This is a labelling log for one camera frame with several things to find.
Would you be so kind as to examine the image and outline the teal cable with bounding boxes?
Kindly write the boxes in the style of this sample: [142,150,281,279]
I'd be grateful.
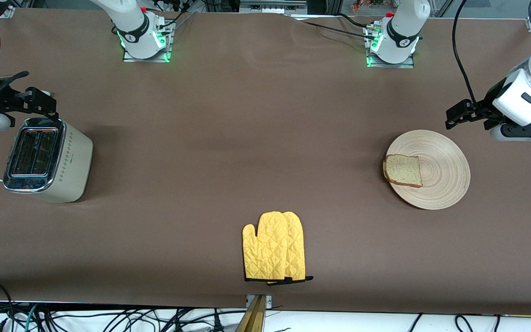
[25,303,41,332]

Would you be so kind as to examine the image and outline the grey equipment box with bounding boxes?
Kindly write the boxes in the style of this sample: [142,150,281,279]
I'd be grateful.
[239,0,310,14]

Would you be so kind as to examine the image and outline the beige chrome two-slot toaster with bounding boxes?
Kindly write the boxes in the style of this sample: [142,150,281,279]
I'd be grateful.
[3,117,94,204]

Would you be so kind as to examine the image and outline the silver table bracket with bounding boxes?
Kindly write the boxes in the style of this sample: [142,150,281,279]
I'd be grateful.
[246,294,273,308]

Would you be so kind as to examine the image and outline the round wooden plate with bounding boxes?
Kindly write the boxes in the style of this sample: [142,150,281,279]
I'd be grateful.
[384,130,471,211]

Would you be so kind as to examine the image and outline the brown bread slice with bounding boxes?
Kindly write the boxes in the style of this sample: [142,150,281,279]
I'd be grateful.
[383,154,424,188]

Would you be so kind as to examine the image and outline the tangled black cables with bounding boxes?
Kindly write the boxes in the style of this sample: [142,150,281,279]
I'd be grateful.
[0,302,234,332]

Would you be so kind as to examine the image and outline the gold aluminium profile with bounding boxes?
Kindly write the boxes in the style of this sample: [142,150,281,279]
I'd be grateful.
[236,295,267,332]

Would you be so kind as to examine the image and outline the power strip with plugs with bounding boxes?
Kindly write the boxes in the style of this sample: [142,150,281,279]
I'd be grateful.
[155,0,189,12]

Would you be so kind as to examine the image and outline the black base cable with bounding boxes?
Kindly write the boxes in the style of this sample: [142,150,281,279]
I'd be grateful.
[293,13,377,40]

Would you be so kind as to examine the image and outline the yellow quilted oven mitt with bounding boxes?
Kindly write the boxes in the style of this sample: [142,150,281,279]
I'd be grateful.
[266,211,314,286]
[242,211,290,282]

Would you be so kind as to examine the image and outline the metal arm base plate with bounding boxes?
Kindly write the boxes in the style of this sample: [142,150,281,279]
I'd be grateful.
[123,21,174,63]
[366,25,416,69]

